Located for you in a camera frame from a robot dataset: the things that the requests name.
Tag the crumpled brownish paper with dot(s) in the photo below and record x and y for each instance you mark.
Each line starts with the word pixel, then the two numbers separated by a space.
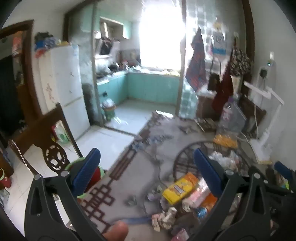
pixel 165 219

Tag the orange snack packet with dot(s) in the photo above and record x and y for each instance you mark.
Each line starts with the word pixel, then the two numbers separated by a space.
pixel 210 201

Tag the dark snack packet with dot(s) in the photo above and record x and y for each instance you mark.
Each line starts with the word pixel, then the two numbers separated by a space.
pixel 205 125

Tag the green trash bin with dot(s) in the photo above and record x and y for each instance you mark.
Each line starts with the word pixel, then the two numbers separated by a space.
pixel 109 110

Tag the pink packet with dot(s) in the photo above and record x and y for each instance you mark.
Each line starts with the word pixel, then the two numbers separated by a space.
pixel 196 194

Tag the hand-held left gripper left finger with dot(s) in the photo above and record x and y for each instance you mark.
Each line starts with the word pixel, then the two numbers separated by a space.
pixel 86 170

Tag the floral fabric bag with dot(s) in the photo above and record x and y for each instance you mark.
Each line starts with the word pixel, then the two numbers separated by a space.
pixel 241 61

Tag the white desk lamp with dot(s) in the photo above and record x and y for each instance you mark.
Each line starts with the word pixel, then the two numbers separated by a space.
pixel 263 143

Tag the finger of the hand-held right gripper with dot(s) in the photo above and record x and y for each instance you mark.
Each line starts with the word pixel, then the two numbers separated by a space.
pixel 283 169

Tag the brown wooden chair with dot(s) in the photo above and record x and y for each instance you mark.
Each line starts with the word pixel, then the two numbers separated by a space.
pixel 251 109

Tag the red basin green rim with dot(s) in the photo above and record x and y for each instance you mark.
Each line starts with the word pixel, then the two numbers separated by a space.
pixel 96 176

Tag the black wall charger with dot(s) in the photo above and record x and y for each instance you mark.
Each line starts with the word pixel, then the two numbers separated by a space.
pixel 263 72

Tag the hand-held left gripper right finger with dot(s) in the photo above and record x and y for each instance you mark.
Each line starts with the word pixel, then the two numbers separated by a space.
pixel 208 172

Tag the blue white wall hanging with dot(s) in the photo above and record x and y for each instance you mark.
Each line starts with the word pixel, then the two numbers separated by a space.
pixel 218 41

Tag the range hood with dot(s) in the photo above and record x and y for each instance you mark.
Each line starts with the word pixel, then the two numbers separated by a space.
pixel 106 47

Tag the red cup green rim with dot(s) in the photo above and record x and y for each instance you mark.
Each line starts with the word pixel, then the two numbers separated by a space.
pixel 5 183

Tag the person's left hand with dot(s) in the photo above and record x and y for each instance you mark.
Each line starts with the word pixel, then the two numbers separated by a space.
pixel 115 231

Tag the teal wall cabinet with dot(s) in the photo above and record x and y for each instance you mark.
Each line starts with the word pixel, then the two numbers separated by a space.
pixel 115 27

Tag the carved dark wooden chair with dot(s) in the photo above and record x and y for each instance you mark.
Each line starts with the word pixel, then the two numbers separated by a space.
pixel 46 132

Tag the blue cloth bundle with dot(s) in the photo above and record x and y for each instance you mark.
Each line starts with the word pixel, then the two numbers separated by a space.
pixel 46 44

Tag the clear zip bag yellow snacks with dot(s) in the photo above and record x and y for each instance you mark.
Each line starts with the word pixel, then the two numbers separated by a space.
pixel 232 118

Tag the plaid hanging cloth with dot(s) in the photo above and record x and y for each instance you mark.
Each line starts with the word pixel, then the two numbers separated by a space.
pixel 196 62

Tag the dark red hanging cloth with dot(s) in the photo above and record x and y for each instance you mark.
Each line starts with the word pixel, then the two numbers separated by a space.
pixel 223 92

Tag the white crumpled plastic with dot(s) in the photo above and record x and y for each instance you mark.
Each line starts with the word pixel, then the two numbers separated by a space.
pixel 223 161

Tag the black hanging bag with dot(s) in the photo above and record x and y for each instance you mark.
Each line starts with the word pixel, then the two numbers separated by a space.
pixel 213 82

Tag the bright window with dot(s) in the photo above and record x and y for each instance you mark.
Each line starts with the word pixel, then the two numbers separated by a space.
pixel 161 37

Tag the dark wooden door frame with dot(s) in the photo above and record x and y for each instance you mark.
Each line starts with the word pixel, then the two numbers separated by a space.
pixel 30 69

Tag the teal kitchen cabinets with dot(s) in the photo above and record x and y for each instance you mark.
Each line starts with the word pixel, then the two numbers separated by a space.
pixel 150 88

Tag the yellow cardboard box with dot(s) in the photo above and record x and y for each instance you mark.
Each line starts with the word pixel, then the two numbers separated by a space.
pixel 178 188

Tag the white refrigerator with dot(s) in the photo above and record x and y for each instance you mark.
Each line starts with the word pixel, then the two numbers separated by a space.
pixel 67 88

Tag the green white plastic bag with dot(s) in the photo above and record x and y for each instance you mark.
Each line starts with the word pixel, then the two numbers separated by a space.
pixel 61 134

